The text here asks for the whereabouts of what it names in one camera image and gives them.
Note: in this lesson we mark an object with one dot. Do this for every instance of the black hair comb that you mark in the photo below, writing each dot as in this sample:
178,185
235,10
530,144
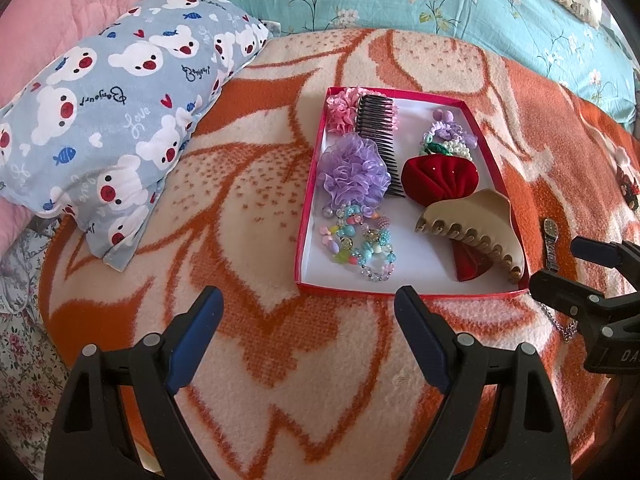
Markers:
375,115

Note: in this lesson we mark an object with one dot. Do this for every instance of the red box with white inside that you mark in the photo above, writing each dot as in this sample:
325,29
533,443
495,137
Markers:
425,260

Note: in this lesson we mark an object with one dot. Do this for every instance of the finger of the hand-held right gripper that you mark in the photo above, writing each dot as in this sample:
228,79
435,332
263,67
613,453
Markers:
590,250
560,290

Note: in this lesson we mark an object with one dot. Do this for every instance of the green scrunchie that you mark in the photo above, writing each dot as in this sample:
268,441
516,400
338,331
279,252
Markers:
435,148

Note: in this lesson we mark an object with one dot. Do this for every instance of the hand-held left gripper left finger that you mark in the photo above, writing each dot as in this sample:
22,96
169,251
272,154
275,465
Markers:
195,330

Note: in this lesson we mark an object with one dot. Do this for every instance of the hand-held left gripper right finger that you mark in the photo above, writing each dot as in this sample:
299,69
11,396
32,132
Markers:
422,332

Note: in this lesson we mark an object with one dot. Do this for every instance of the orange and cream blanket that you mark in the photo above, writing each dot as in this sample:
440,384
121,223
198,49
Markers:
280,360

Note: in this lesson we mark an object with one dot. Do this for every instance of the beige hair claw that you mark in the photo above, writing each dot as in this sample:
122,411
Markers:
495,220

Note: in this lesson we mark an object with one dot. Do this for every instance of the red flower brooch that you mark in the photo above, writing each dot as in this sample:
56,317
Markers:
629,185

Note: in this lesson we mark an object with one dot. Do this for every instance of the metal wristwatch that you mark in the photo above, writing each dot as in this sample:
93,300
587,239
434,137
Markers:
551,240

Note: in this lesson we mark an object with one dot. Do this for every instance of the floral bed sheet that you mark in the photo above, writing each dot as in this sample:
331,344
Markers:
25,360

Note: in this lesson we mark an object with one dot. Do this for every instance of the purple pompom scrunchie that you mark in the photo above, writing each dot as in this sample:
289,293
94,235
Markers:
447,125

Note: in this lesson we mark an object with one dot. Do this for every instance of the blue bear print pillow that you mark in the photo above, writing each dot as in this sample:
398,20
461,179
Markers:
115,110

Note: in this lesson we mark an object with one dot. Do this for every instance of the red velvet bow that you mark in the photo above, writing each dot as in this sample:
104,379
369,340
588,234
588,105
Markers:
440,180

